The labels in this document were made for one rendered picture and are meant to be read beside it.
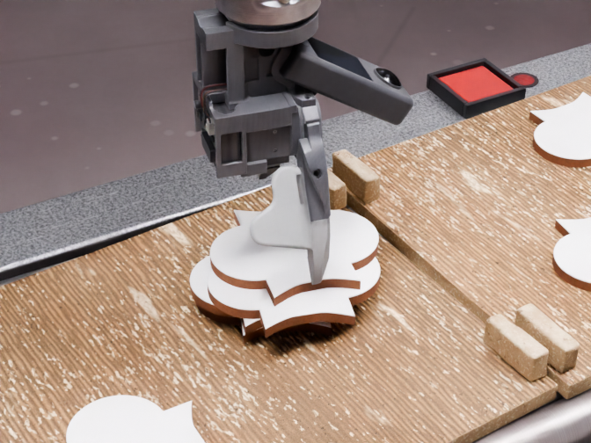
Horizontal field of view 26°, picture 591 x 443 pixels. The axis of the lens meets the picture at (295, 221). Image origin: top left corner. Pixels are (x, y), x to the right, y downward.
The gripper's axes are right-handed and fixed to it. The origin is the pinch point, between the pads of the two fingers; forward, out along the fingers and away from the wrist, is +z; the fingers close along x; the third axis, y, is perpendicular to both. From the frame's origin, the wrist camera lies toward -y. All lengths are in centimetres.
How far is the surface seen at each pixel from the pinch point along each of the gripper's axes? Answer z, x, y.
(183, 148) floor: 101, -166, -24
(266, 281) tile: 1.7, 3.9, 3.6
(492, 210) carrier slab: 6.7, -5.9, -20.6
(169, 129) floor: 101, -174, -23
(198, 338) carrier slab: 6.7, 3.2, 9.2
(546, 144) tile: 5.7, -13.1, -29.4
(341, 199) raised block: 5.5, -10.1, -7.4
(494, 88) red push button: 7.4, -27.0, -30.4
